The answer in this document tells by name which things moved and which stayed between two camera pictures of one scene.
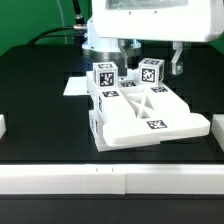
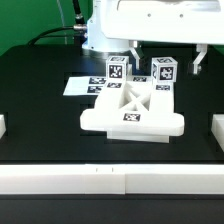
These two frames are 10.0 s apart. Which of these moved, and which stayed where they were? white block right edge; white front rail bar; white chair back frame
Moved: white chair back frame
Stayed: white block right edge; white front rail bar
